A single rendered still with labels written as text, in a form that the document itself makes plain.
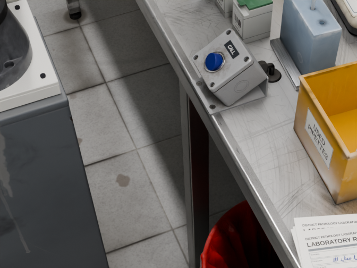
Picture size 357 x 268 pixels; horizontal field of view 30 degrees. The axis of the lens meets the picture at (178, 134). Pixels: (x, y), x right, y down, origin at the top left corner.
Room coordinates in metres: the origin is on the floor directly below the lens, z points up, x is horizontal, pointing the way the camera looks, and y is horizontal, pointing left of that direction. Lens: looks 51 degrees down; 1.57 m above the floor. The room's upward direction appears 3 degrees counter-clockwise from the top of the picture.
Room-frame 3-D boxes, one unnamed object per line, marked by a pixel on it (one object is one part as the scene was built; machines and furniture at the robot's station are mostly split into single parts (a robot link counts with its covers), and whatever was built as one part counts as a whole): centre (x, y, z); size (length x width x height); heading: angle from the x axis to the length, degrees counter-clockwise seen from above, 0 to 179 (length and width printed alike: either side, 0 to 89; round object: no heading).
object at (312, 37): (0.69, -0.19, 0.92); 0.10 x 0.07 x 0.10; 14
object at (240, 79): (0.65, -0.09, 0.92); 0.13 x 0.07 x 0.08; 109
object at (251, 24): (0.76, -0.12, 0.91); 0.05 x 0.04 x 0.07; 109
